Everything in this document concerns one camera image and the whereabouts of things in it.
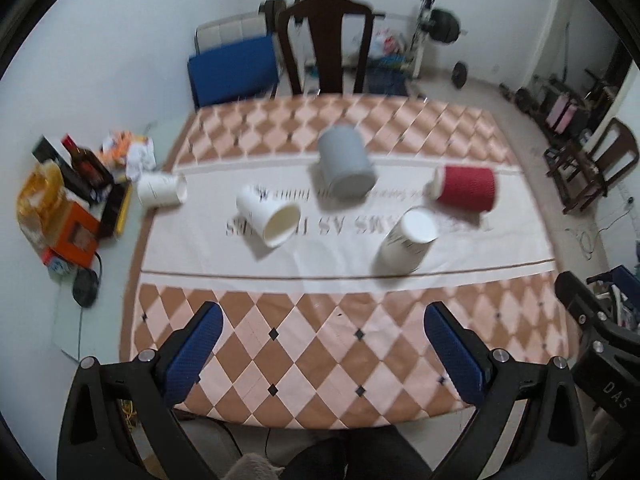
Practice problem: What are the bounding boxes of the orange box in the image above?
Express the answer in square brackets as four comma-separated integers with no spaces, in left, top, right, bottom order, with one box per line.
[41,201,101,267]

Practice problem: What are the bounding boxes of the person's legs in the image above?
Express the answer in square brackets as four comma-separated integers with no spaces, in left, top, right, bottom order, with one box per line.
[280,426,436,480]

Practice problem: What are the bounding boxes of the white plastic bag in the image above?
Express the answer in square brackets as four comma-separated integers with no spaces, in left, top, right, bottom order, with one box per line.
[371,29,408,58]

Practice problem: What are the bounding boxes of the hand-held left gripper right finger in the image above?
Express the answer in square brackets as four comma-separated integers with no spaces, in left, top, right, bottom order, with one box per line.
[424,301,590,480]

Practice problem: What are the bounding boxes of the grey cup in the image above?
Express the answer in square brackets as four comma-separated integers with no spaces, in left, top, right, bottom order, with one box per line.
[317,124,377,199]

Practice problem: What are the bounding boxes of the red ribbed paper cup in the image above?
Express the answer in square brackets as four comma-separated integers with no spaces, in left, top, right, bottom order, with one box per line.
[432,164,499,212]

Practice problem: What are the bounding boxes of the crumpled white paper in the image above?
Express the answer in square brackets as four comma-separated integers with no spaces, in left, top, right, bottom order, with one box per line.
[124,141,158,181]

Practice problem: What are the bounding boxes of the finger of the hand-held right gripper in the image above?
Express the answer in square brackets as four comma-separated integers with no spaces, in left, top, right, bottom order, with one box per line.
[554,271,618,331]

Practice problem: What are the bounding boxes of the pink bag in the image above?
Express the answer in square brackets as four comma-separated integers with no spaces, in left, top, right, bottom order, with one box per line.
[546,94,577,133]

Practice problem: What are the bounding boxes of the brown wooden chair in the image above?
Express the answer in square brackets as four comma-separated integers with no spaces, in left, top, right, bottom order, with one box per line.
[544,117,640,216]

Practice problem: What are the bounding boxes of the checkered tablecloth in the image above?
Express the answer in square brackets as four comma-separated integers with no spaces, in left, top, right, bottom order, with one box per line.
[119,94,571,430]

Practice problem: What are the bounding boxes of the white padded panel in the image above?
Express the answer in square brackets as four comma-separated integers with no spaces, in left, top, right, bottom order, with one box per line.
[194,14,273,56]

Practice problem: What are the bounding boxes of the black round device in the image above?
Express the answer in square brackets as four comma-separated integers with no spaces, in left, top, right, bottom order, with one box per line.
[72,269,99,308]

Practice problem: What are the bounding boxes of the blue and white packet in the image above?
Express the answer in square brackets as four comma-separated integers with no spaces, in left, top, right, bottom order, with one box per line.
[47,257,75,281]

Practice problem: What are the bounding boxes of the black cable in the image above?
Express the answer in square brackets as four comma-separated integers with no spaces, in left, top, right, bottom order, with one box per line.
[75,250,105,363]

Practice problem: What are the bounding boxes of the black and yellow box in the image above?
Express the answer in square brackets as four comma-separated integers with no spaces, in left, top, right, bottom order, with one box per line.
[97,180,133,241]

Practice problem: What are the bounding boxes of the orange snack packet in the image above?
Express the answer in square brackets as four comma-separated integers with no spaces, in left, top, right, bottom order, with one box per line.
[100,131,151,168]

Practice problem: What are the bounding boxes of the plain white paper cup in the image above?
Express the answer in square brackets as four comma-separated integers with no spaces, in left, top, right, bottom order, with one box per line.
[137,171,188,209]

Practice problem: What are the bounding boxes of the white cup with small print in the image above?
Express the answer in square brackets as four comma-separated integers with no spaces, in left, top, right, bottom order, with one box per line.
[374,206,439,275]

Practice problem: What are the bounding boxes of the barbell with black plates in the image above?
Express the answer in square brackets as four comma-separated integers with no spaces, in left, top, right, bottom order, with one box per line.
[257,0,461,46]

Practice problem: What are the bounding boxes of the white cup with black print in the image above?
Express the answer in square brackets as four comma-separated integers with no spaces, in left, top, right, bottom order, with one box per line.
[236,184,302,248]

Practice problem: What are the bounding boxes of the dark wooden chair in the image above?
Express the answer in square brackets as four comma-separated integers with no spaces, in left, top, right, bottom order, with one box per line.
[276,0,375,97]

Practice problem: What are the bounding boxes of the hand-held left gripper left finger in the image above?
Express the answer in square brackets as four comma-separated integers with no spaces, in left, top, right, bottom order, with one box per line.
[56,301,224,480]

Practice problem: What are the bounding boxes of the white weight rack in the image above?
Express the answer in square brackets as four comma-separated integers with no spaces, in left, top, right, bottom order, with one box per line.
[407,0,441,78]

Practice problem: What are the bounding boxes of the blue crate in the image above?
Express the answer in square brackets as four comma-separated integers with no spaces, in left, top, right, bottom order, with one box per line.
[367,59,408,96]

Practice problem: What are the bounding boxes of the bread bag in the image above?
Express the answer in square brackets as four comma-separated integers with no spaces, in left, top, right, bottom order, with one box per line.
[16,161,68,256]

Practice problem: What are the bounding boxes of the dark liquor bottle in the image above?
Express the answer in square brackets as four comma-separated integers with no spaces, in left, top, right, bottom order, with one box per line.
[60,133,115,192]

